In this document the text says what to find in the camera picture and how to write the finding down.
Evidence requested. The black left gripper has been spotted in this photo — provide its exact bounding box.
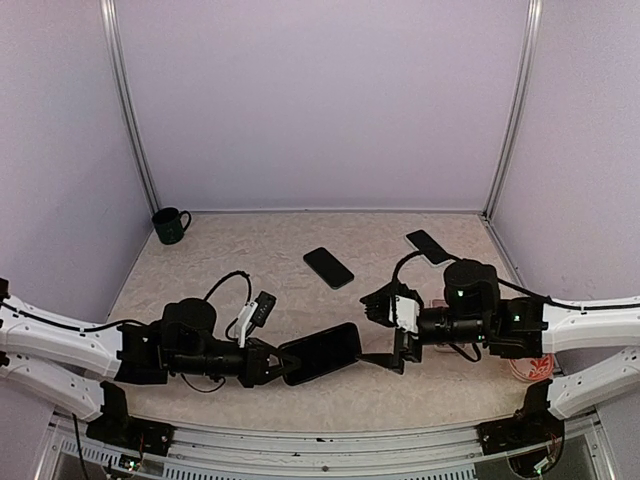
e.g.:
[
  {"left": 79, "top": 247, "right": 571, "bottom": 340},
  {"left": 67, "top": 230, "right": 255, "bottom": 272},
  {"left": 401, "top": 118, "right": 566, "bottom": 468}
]
[{"left": 170, "top": 336, "right": 300, "bottom": 388}]

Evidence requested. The pink clear phone case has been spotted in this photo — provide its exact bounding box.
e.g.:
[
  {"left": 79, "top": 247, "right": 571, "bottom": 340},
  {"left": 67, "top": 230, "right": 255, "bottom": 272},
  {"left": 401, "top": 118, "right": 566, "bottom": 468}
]
[{"left": 430, "top": 299, "right": 455, "bottom": 353}]

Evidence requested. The small black phone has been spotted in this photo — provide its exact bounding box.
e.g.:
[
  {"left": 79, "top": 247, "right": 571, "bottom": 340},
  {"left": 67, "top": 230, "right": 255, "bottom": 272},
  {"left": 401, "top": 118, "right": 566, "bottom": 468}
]
[{"left": 303, "top": 247, "right": 355, "bottom": 290}]

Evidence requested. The light blue phone case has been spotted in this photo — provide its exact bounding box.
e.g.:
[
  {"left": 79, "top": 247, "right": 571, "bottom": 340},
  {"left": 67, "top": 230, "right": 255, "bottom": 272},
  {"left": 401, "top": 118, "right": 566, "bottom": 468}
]
[{"left": 405, "top": 230, "right": 451, "bottom": 267}]

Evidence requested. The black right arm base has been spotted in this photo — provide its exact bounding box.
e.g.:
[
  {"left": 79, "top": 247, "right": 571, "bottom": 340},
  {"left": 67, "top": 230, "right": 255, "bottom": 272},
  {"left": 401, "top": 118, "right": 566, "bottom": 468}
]
[{"left": 476, "top": 379, "right": 565, "bottom": 455}]

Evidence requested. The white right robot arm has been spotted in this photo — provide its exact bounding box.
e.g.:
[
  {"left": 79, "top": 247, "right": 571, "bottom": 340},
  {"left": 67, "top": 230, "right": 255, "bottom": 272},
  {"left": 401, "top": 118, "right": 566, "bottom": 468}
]
[{"left": 360, "top": 259, "right": 639, "bottom": 444}]

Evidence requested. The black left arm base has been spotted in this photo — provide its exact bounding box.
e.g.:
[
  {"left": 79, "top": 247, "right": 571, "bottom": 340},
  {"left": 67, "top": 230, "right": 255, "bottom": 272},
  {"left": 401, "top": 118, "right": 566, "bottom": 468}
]
[{"left": 86, "top": 381, "right": 175, "bottom": 457}]

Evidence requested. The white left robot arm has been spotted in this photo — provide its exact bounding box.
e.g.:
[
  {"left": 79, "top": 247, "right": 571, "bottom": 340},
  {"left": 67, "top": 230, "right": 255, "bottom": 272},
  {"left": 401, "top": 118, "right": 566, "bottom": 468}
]
[{"left": 1, "top": 280, "right": 300, "bottom": 445}]

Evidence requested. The red patterned white dish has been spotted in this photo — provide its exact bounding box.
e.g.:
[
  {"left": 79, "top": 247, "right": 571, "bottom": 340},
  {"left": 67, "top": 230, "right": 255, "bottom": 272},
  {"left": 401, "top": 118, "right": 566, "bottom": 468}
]
[{"left": 508, "top": 354, "right": 554, "bottom": 383}]

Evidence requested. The dark green mug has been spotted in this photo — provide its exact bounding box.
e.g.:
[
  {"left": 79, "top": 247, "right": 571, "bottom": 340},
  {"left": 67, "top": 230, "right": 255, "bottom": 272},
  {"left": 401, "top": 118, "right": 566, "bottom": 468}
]
[{"left": 152, "top": 207, "right": 192, "bottom": 245}]

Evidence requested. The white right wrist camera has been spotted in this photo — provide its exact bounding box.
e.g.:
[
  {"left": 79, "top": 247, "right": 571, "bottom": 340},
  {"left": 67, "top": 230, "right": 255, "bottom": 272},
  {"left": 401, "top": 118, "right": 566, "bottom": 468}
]
[{"left": 389, "top": 295, "right": 421, "bottom": 334}]

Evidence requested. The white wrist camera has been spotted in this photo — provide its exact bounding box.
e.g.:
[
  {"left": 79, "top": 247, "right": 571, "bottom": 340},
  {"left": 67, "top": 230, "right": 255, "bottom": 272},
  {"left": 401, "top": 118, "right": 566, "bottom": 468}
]
[
  {"left": 233, "top": 291, "right": 276, "bottom": 348},
  {"left": 389, "top": 295, "right": 421, "bottom": 334}
]

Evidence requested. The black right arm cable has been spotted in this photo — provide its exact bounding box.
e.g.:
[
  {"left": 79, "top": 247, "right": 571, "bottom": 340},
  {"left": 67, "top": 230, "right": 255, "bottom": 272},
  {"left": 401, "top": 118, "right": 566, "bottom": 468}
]
[{"left": 392, "top": 251, "right": 640, "bottom": 309}]

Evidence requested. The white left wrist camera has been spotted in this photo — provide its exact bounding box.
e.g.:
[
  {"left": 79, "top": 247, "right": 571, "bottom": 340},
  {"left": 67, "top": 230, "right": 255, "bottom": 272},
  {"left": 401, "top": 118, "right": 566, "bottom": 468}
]
[{"left": 233, "top": 291, "right": 276, "bottom": 348}]

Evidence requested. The aluminium front rail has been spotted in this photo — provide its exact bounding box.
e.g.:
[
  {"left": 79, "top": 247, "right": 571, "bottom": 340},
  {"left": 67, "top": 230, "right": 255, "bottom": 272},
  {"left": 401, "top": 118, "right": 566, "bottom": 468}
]
[{"left": 33, "top": 412, "right": 620, "bottom": 479}]

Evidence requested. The right aluminium corner post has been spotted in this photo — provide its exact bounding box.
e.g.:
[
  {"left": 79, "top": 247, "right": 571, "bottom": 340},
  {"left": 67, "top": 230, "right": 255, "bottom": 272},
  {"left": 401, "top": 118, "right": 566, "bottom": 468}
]
[{"left": 483, "top": 0, "right": 543, "bottom": 223}]

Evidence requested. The aluminium corner post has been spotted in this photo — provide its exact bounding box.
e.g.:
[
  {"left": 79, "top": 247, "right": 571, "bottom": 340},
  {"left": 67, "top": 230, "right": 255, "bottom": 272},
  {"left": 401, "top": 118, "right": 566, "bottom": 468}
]
[
  {"left": 483, "top": 0, "right": 543, "bottom": 223},
  {"left": 99, "top": 0, "right": 160, "bottom": 213}
]

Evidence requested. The left aluminium corner post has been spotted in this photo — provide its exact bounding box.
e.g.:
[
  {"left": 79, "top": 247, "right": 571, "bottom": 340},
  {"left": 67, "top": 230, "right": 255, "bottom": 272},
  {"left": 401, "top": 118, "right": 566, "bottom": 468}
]
[{"left": 99, "top": 0, "right": 160, "bottom": 213}]

